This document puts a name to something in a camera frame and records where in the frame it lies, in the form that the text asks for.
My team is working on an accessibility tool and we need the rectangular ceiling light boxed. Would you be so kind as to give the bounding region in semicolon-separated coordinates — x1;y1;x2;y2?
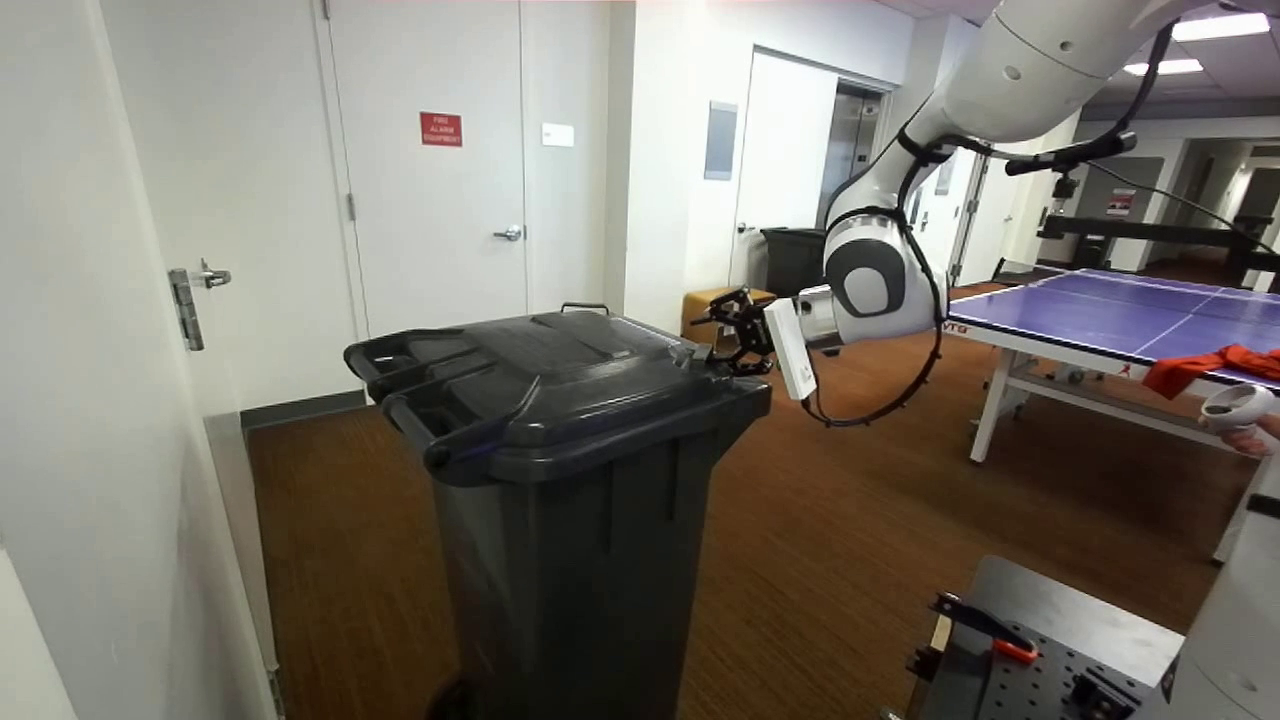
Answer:
1168;6;1278;49
1121;54;1208;79

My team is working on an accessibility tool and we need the black background table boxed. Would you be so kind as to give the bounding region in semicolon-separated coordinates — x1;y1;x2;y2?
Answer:
1035;207;1280;292

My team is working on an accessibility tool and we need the black camera on stand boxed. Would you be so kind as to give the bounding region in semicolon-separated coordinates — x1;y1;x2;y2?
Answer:
1002;129;1141;178

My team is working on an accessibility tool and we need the dark grey wheelie bin body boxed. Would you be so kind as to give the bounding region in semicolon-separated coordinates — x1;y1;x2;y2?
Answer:
426;381;775;720

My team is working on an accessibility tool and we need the orange handled clamp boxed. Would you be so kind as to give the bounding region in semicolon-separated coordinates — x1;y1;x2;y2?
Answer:
930;591;1046;670

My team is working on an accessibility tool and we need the black perforated work table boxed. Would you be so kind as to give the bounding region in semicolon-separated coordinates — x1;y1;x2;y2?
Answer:
903;552;1189;720

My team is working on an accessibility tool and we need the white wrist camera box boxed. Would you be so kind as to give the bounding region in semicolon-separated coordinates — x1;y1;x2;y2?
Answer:
760;292;819;408

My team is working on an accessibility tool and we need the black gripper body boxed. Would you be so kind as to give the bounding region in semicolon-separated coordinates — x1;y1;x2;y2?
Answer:
718;292;779;381

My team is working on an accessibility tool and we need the small black waste bin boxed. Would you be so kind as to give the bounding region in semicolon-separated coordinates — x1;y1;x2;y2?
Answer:
757;225;831;300

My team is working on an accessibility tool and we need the dark grey bin lid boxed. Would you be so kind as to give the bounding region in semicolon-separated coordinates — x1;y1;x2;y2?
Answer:
342;300;775;488

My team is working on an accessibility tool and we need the white hallway door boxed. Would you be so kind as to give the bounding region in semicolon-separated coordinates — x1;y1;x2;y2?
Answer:
734;42;843;292

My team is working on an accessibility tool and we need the blue ping pong table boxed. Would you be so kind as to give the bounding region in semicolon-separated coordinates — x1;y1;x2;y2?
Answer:
942;264;1280;563

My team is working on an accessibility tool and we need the red door sign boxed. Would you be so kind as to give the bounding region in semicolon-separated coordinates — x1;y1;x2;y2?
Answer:
418;108;467;150

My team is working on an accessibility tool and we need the red cloth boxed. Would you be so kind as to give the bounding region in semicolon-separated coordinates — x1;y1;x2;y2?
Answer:
1141;338;1280;404

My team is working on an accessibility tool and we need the plain white door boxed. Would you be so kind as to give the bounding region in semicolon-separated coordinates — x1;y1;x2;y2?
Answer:
0;0;287;720

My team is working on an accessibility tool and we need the white handheld controller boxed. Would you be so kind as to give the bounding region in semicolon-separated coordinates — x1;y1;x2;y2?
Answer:
1194;381;1280;432

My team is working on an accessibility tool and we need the grey wall panel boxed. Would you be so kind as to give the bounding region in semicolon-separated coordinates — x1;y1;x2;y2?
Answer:
702;94;739;183

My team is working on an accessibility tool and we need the white door with red sign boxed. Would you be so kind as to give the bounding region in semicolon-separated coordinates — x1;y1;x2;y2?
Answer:
315;0;534;338

